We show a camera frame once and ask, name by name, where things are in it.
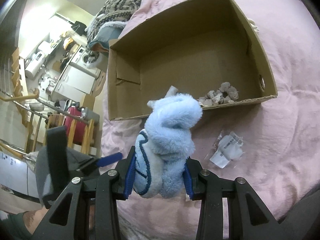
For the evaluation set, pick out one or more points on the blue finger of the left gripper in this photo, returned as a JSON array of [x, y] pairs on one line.
[[108, 160]]

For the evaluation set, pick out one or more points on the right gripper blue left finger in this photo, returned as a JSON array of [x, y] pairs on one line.
[[127, 171]]

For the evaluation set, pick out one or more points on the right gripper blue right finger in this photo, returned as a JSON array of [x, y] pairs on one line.
[[193, 187]]

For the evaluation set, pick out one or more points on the light blue fluffy sock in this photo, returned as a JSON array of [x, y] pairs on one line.
[[164, 144]]

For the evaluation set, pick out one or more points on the white frilly sock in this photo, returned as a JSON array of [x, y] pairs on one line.
[[253, 25]]

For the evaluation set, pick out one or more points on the person's left hand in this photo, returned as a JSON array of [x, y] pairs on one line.
[[32, 219]]

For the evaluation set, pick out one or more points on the wooden stool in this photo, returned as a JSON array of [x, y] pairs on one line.
[[79, 131]]

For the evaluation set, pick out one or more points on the grey trash bin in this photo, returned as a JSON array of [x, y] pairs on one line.
[[87, 114]]

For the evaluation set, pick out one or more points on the clear plastic packet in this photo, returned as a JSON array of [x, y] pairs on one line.
[[226, 148]]

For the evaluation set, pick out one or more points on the pink duvet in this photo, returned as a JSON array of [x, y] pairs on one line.
[[281, 135]]

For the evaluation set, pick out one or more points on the beige scrunchie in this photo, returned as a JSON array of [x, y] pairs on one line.
[[224, 95]]

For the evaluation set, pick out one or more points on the white washing machine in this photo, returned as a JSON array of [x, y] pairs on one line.
[[80, 61]]

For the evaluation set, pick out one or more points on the brown cardboard box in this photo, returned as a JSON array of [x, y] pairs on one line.
[[194, 46]]

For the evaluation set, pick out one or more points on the patterned knit blanket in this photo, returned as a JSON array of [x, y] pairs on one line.
[[112, 11]]

